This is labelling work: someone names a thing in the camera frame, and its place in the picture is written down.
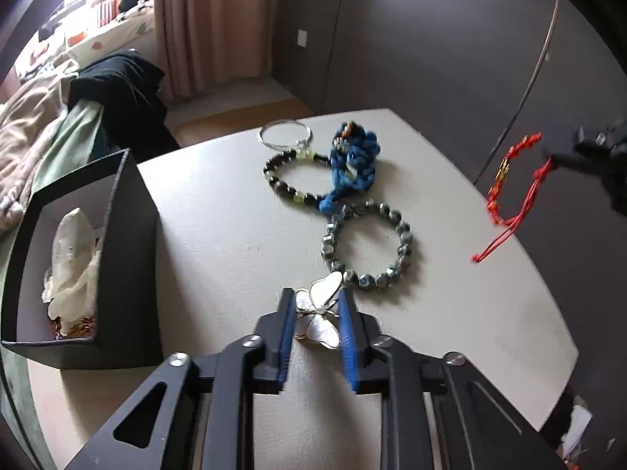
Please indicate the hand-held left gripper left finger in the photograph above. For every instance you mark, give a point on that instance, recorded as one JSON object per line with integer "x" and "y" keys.
{"x": 285, "y": 338}

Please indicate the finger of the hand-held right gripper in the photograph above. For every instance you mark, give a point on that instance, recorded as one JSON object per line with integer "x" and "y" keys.
{"x": 562, "y": 141}

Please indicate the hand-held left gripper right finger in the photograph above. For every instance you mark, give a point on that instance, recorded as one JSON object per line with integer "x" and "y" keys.
{"x": 349, "y": 347}

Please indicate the white butterfly brooch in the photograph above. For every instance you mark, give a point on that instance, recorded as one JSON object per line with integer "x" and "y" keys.
{"x": 318, "y": 320}

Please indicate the black jewelry box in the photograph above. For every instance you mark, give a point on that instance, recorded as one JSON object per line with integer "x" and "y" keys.
{"x": 132, "y": 274}

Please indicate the silver bangle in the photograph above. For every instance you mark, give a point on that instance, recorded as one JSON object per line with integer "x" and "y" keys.
{"x": 286, "y": 133}

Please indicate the clear crystal cluster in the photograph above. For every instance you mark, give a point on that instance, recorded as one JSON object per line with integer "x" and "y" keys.
{"x": 71, "y": 264}

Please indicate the white papers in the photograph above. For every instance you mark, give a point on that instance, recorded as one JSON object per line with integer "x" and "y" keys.
{"x": 583, "y": 423}

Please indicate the green cloth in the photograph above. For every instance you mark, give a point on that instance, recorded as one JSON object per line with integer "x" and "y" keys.
{"x": 81, "y": 132}

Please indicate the black clothing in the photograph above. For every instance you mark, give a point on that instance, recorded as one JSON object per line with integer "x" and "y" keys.
{"x": 127, "y": 93}

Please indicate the pink curtain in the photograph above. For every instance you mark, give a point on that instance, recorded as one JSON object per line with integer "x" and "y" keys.
{"x": 215, "y": 24}

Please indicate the beige blanket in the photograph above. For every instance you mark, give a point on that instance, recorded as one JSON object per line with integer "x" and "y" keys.
{"x": 29, "y": 132}

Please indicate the patterned bedsheet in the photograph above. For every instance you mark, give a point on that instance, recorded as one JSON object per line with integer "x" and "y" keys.
{"x": 108, "y": 32}

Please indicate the row of books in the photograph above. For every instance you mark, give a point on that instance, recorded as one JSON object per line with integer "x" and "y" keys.
{"x": 105, "y": 10}

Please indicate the white wall outlet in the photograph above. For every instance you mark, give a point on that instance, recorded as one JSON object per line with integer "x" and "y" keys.
{"x": 302, "y": 37}

